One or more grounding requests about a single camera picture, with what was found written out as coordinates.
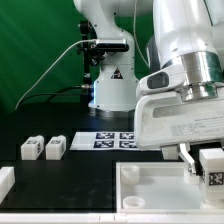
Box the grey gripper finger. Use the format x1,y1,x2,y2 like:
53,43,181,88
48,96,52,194
178,143,196,175

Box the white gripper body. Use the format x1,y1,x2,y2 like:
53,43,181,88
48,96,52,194
134,64,224,150

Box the white square tabletop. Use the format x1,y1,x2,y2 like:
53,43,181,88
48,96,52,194
116,162,224,215

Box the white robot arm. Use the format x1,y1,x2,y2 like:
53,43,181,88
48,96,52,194
73,0,224,174

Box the white sheet with AprilTags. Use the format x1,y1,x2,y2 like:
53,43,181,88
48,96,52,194
70,132,137,150

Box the white L-shaped obstacle fence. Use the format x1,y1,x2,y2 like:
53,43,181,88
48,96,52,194
0,166,224,224

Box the black camera stand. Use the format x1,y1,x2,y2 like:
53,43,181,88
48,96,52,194
77,20,105,84

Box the white cable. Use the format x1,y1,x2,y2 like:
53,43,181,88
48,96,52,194
14,38,98,111

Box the black cable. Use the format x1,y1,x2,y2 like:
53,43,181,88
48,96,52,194
19,84,94,105

